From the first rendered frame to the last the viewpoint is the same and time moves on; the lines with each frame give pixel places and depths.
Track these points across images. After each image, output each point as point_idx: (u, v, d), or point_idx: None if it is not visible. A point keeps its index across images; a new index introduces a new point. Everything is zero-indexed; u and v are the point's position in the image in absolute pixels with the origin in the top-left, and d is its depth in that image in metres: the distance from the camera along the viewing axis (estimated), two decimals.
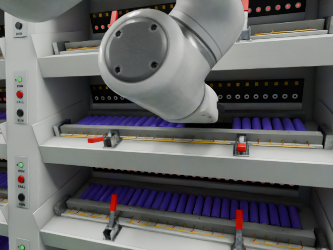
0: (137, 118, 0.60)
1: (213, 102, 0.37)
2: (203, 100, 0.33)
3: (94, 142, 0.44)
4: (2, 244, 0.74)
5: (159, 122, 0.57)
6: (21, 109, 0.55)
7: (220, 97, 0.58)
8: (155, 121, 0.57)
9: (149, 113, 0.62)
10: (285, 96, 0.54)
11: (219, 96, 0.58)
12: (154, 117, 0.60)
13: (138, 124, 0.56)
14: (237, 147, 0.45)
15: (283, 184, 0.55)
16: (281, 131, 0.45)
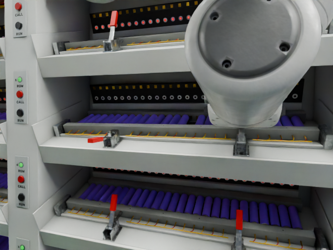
0: (139, 116, 0.61)
1: (282, 103, 0.31)
2: None
3: (94, 142, 0.44)
4: (2, 244, 0.74)
5: (161, 119, 0.58)
6: (21, 109, 0.55)
7: None
8: (157, 118, 0.58)
9: (149, 113, 0.62)
10: None
11: None
12: (156, 115, 0.61)
13: (140, 121, 0.57)
14: (237, 147, 0.45)
15: (283, 184, 0.55)
16: (280, 126, 0.46)
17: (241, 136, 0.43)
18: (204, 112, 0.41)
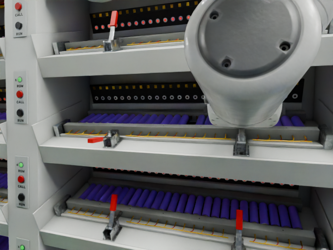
0: (139, 116, 0.61)
1: (281, 103, 0.31)
2: None
3: (94, 142, 0.44)
4: (2, 244, 0.74)
5: (161, 119, 0.58)
6: (21, 109, 0.55)
7: None
8: (157, 118, 0.58)
9: (149, 113, 0.62)
10: None
11: None
12: (156, 115, 0.61)
13: (141, 121, 0.58)
14: (237, 147, 0.45)
15: (283, 184, 0.55)
16: (280, 126, 0.46)
17: (241, 136, 0.43)
18: (204, 112, 0.41)
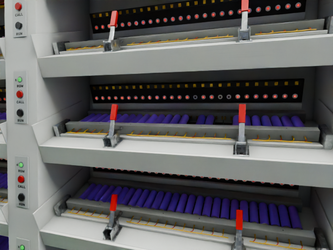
0: (139, 116, 0.61)
1: None
2: None
3: (116, 106, 0.52)
4: (2, 244, 0.74)
5: (161, 119, 0.58)
6: (21, 109, 0.55)
7: (220, 97, 0.58)
8: (157, 118, 0.58)
9: (149, 113, 0.62)
10: (285, 96, 0.54)
11: (219, 96, 0.58)
12: (156, 115, 0.61)
13: (141, 121, 0.58)
14: (237, 147, 0.45)
15: (283, 184, 0.55)
16: (280, 127, 0.46)
17: (241, 136, 0.43)
18: None
